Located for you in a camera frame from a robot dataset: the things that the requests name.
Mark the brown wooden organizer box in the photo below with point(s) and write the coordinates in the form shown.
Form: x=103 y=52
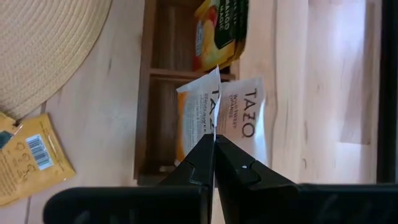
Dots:
x=141 y=124

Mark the black metal table frame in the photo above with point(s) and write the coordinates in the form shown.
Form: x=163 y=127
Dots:
x=387 y=93

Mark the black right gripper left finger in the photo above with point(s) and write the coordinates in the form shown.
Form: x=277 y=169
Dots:
x=174 y=202

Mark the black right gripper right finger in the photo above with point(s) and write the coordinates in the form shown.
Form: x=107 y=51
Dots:
x=248 y=199

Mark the round woven straw placemat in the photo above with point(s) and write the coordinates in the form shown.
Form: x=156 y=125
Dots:
x=46 y=46

